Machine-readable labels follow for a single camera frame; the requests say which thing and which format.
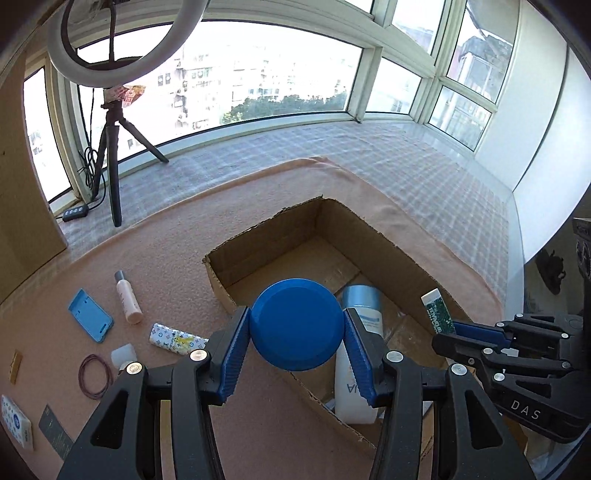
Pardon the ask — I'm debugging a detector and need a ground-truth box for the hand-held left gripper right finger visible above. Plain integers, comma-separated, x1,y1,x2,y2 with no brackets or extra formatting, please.
342,307,529,480

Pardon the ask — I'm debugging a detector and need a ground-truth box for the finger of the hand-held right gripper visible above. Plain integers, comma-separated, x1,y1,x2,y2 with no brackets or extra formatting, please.
431,333,578,389
452,313,585,352

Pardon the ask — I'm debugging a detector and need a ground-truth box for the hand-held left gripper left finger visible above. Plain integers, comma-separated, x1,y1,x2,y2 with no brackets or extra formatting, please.
56,305,252,480

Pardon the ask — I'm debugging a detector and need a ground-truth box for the green white stick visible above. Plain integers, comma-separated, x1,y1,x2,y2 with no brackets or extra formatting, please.
421,288,457,335

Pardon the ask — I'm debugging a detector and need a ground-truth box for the white blue sunscreen bottle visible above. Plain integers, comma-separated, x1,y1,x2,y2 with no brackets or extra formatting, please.
334,285,386,424

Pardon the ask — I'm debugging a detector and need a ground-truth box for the blue round case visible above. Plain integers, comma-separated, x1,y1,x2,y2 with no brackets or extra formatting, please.
249,278,346,372

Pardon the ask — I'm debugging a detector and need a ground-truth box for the cardboard box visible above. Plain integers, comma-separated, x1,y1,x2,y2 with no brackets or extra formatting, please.
202,196,529,457

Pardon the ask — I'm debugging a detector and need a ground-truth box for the patterned lip balm tube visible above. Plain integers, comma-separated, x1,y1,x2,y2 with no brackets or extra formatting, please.
148,322,209,355

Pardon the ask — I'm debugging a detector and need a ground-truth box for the dark object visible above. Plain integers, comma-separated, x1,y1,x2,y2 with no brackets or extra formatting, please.
536,249,567,294

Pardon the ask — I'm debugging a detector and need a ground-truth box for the small white cap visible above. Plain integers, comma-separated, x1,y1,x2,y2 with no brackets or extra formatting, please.
111,344,138,374

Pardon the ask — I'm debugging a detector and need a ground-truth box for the brown rubber band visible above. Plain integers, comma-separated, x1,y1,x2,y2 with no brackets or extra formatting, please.
78,354,114,399

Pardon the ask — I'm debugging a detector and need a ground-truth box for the dark grey card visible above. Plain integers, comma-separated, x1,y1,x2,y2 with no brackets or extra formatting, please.
38,405,75,461

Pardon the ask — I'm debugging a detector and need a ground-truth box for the patterned tissue pack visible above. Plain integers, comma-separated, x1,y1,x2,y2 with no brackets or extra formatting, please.
0,394,35,452

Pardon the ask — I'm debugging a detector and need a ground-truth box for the black tripod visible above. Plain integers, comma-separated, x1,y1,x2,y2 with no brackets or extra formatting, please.
91,102,170,228

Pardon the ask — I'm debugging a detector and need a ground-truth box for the large light wooden board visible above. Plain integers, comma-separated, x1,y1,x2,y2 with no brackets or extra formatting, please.
0,51,70,305

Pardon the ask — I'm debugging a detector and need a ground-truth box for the pink paper wrap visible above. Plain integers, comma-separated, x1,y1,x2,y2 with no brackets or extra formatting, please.
102,84,147,109

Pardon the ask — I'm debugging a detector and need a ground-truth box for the blue plastic bracket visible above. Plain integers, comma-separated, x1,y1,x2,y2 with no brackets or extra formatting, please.
68,288,115,343

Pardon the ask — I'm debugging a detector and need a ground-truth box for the black ring light cable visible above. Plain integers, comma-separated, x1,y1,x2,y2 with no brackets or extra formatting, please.
76,88,109,213

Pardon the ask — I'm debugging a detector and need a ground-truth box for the white window frame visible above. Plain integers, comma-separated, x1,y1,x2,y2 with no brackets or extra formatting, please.
23,0,522,208

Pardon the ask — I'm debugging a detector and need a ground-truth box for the white ring light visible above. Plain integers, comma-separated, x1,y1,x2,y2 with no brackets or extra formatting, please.
46,0,205,89

